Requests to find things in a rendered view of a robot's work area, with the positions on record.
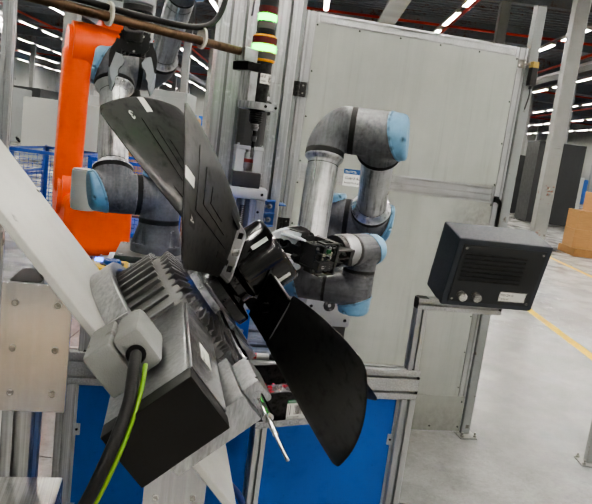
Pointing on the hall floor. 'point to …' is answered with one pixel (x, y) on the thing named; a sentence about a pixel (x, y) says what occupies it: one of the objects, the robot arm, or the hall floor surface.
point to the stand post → (20, 422)
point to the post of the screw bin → (254, 465)
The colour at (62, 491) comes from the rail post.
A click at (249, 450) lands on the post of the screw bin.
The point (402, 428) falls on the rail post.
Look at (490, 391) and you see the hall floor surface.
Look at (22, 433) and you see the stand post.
